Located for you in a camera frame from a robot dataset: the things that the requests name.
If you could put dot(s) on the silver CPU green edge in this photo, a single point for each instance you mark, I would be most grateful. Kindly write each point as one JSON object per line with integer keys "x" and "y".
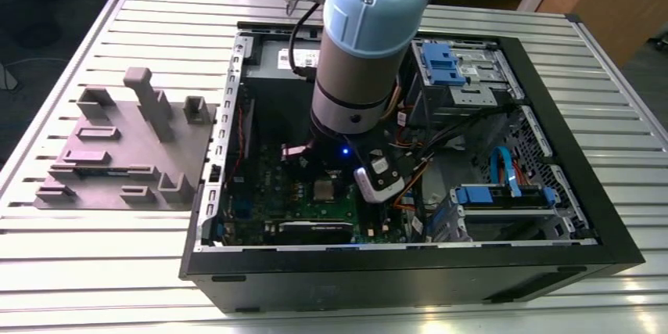
{"x": 325, "y": 190}

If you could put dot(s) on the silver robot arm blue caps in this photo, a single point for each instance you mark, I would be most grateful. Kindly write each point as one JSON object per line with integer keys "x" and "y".
{"x": 361, "y": 76}

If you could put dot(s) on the CPU socket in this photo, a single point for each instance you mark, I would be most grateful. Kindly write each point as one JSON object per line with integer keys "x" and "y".
{"x": 325, "y": 203}

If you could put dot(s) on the green Dell motherboard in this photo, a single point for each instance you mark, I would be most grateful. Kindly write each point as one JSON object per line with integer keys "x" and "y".
{"x": 271, "y": 193}

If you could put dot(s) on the black RAM slot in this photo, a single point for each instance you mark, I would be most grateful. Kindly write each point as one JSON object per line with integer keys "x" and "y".
{"x": 362, "y": 218}

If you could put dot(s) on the grey power supply unit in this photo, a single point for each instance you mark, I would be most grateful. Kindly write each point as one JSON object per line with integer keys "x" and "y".
{"x": 271, "y": 95}

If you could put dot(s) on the black graphics card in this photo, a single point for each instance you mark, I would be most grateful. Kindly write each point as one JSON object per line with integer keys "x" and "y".
{"x": 314, "y": 232}

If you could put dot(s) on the hard disk blue carrier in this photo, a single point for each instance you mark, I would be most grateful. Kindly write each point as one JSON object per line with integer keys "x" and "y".
{"x": 478, "y": 195}

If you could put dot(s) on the small blue drive latch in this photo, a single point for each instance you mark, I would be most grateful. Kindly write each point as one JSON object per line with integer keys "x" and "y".
{"x": 449, "y": 77}

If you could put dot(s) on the metal drive bay cage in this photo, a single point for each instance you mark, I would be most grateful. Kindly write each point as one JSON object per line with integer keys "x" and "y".
{"x": 475, "y": 95}

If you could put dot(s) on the large blue drive latch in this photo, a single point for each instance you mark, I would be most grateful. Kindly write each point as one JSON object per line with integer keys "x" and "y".
{"x": 441, "y": 56}

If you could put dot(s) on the black open PC case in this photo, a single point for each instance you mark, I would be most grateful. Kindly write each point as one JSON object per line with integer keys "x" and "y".
{"x": 418, "y": 271}

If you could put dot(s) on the metal disk bay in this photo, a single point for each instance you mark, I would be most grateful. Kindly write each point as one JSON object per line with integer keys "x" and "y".
{"x": 522, "y": 212}

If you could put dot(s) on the grey parts rack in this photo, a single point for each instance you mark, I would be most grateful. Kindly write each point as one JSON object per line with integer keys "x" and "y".
{"x": 131, "y": 146}

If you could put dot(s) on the wooden cabinet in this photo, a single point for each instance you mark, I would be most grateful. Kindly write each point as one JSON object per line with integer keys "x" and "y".
{"x": 617, "y": 5}

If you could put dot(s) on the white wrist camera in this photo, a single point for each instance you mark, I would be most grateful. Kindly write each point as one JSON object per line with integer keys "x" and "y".
{"x": 378, "y": 177}

